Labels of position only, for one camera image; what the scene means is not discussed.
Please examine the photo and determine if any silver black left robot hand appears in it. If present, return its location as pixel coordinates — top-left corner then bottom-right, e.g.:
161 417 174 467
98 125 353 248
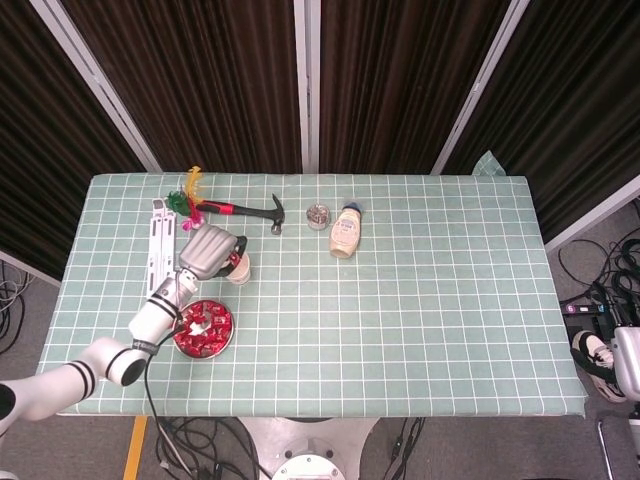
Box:
178 223 250 281

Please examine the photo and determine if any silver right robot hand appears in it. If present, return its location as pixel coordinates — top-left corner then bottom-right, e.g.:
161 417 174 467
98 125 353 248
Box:
613 326 640 396

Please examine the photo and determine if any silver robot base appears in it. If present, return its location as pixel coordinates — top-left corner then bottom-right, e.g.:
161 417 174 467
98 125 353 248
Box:
239 417 381 480

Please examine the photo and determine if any black white sneaker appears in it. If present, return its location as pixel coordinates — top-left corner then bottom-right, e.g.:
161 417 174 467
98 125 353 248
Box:
571 329 629 404

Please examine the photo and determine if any white paper cup blue logo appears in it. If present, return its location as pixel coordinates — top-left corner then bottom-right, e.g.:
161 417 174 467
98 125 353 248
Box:
224 249 253 286

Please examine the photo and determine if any white folding laptop stand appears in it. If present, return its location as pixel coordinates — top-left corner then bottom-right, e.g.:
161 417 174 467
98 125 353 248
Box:
146 198 182 296

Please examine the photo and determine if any colourful feather shuttlecock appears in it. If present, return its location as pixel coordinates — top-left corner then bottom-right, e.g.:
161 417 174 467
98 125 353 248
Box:
167 167 207 234

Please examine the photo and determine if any black red claw hammer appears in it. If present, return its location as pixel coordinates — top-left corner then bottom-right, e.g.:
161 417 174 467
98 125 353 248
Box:
195 192 286 237

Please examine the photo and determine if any black power strip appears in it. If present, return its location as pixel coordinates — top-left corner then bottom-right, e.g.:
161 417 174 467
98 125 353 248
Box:
559 298 609 316

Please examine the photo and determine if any round stainless steel plate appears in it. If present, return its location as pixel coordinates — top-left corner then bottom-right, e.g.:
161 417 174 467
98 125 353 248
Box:
172 298 235 360

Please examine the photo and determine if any clear jar of paper clips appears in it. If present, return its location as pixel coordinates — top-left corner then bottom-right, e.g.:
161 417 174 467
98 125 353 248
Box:
305 202 335 232

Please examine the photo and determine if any beige mayonnaise squeeze bottle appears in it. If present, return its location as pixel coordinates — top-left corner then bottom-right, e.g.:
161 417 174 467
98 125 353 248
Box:
328 199 366 260

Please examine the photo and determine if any dark brown curtain panel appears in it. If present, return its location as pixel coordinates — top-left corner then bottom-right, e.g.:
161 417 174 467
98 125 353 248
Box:
0 0 151 279
442 0 640 241
318 0 514 175
59 0 304 174

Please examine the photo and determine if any green white checked tablecloth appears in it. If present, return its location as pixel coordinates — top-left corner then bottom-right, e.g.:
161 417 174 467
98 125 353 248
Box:
35 149 587 419

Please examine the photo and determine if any yellow floor tape strip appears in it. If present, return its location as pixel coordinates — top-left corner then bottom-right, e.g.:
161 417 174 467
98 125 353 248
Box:
122 416 150 480

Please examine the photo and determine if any black floor cable bundle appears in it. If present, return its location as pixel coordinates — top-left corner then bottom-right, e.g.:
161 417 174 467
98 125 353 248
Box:
144 417 281 480
0 259 36 351
557 239 640 331

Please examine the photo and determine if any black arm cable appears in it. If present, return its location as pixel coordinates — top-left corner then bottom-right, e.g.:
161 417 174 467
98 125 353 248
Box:
143 312 184 436

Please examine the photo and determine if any white metal frame bar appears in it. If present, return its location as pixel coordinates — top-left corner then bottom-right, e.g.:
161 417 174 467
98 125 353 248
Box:
0 248 64 287
543 172 640 254

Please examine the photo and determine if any white metal frame post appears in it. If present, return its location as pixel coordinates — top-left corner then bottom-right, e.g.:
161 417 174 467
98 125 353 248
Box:
29 0 162 174
430 0 531 175
293 0 321 174

